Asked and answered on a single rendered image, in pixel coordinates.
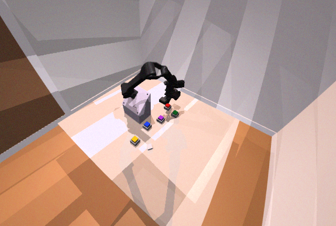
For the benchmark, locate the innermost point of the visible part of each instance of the purple button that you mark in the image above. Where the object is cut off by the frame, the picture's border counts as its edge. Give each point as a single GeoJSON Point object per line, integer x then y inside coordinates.
{"type": "Point", "coordinates": [160, 119]}

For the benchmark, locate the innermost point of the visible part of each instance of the green button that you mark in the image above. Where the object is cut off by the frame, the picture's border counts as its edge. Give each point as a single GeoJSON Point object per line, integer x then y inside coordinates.
{"type": "Point", "coordinates": [175, 114]}

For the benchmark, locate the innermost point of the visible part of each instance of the yellow button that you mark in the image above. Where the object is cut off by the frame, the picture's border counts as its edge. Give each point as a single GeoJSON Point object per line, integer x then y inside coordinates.
{"type": "Point", "coordinates": [135, 140]}

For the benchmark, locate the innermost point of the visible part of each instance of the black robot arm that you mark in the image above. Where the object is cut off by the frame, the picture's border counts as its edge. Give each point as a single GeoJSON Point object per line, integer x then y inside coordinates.
{"type": "Point", "coordinates": [148, 72]}

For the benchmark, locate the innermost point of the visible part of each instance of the red button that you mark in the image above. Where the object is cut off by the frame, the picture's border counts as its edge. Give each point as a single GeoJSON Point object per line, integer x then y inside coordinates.
{"type": "Point", "coordinates": [167, 107]}

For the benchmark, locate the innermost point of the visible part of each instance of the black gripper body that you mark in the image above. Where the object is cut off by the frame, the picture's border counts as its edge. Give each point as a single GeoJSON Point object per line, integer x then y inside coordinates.
{"type": "Point", "coordinates": [164, 100]}

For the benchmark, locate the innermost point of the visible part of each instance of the blue button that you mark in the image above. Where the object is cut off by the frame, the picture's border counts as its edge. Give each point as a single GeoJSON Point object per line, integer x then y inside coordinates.
{"type": "Point", "coordinates": [146, 126]}

